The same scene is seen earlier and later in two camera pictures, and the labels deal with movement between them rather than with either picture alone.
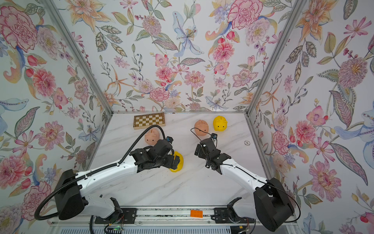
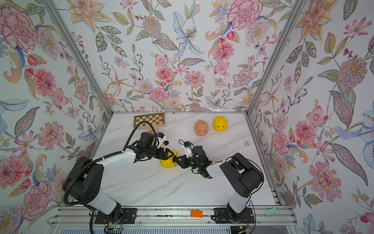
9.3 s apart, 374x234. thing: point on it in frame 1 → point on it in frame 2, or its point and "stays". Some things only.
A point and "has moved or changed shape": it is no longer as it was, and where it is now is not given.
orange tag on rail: x=196 y=213 stays
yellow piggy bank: x=181 y=163 has moved or changed shape
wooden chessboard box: x=144 y=121 stays
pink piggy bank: x=201 y=127 stays
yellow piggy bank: x=219 y=124 stays
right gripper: x=202 y=153 → x=184 y=164
